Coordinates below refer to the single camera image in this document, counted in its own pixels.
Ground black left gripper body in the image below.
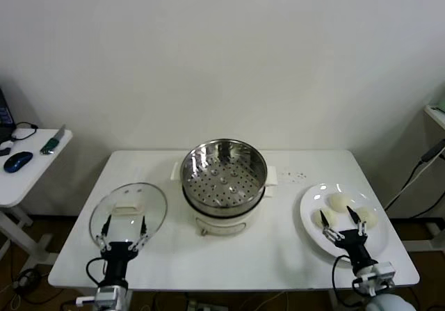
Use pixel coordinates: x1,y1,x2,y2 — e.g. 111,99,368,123
103,241,139,282

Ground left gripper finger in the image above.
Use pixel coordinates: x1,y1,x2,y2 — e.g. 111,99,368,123
96,216,111,253
129,216,151,253

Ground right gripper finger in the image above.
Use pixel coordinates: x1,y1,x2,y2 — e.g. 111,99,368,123
321,209,343,244
346,205,367,237

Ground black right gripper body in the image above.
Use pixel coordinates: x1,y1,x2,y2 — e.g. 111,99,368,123
336,230,378,272

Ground white steamed baozi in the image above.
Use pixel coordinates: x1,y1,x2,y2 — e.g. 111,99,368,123
311,208,339,228
356,207,378,229
328,193,350,213

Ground glass pot lid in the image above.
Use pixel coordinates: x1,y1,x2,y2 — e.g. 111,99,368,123
88,182,169,253

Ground stainless steel steamer basket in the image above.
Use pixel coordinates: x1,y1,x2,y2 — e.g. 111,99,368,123
179,138,268,212

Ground white round plate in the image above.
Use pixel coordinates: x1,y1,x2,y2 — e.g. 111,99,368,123
299,182,389,259

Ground white electric cooker pot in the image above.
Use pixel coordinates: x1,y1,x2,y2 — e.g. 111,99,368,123
169,161,279,238

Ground white power strip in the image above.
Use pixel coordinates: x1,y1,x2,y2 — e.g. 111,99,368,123
184,298,223,311

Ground white work table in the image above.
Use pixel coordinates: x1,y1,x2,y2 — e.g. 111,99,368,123
47,149,421,311

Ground white side table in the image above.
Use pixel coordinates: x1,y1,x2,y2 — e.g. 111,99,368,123
0,128,74,266

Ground blue computer mouse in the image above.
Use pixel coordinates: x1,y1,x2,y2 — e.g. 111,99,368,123
3,151,34,173

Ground black laptop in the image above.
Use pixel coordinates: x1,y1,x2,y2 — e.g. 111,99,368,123
0,88,17,144

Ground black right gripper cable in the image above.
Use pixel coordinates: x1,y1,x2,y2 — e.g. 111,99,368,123
332,255,362,307

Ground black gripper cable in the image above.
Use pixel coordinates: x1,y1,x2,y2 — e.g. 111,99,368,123
86,257,112,287
332,255,362,307

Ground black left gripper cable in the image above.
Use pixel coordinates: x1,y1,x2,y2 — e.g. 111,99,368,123
86,257,112,287

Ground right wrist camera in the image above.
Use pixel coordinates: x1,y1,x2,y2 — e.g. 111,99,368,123
353,262,397,296

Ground black floor cables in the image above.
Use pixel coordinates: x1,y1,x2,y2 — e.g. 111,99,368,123
8,262,53,307

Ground black power cable with plug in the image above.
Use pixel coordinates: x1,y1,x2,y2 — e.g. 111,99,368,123
382,139,445,218

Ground green handled knife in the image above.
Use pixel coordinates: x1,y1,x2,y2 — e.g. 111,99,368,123
39,124,67,156

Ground thin black looped cable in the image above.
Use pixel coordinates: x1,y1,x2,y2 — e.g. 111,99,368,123
9,121,38,142

